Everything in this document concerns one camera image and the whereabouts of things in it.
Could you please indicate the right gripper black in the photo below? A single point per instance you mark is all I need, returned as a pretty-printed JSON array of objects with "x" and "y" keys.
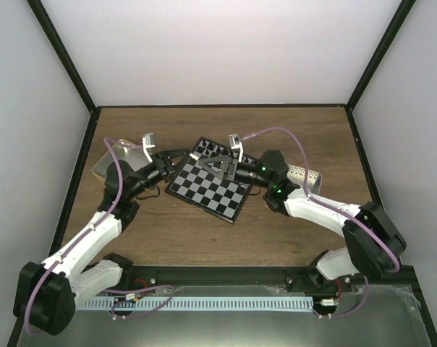
[{"x": 232, "y": 162}]

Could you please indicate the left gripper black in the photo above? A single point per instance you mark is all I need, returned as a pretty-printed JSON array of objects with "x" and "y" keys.
[{"x": 167, "y": 169}]

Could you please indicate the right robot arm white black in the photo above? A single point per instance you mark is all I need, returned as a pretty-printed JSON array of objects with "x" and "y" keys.
[{"x": 373, "y": 243}]

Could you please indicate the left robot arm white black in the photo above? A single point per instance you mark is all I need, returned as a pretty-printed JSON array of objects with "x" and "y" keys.
[{"x": 49, "y": 293}]

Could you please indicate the black chess pieces row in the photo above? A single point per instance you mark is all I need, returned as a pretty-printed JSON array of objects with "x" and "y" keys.
[{"x": 208, "y": 149}]

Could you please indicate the black white chess board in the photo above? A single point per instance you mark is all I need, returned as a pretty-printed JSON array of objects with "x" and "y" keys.
[{"x": 195, "y": 186}]

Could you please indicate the yellow metal tin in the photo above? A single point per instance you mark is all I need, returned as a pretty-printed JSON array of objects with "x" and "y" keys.
[{"x": 124, "y": 150}]

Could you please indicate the pink metal tin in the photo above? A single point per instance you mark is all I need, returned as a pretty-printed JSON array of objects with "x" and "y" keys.
[{"x": 297, "y": 175}]

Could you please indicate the metal front plate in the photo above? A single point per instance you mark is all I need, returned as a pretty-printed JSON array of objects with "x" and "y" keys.
[{"x": 368, "y": 316}]

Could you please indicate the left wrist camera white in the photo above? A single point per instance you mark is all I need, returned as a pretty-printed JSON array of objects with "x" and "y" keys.
[{"x": 148, "y": 143}]

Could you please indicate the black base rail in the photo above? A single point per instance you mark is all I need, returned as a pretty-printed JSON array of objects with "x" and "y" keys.
[{"x": 302, "y": 279}]

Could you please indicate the light blue slotted cable duct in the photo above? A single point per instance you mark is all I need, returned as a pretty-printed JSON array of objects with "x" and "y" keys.
[{"x": 203, "y": 304}]

